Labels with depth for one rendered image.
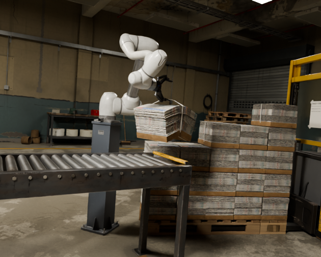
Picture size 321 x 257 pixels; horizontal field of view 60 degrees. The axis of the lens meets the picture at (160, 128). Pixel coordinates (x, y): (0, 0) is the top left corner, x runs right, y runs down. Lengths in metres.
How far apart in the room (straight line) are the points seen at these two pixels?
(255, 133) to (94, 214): 1.69
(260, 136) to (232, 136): 0.28
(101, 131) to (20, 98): 6.33
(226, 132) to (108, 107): 1.12
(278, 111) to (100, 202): 1.90
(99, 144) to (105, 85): 6.77
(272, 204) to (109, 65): 7.37
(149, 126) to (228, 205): 1.25
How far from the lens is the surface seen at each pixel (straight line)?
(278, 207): 3.12
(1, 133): 8.79
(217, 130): 2.66
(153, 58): 1.79
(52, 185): 1.47
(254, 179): 2.91
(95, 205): 2.72
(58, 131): 8.32
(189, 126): 2.14
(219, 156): 2.71
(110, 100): 2.56
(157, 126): 1.95
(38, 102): 8.81
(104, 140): 2.55
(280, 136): 2.97
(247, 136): 2.81
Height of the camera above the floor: 1.12
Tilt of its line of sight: 3 degrees down
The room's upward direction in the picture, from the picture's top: 4 degrees clockwise
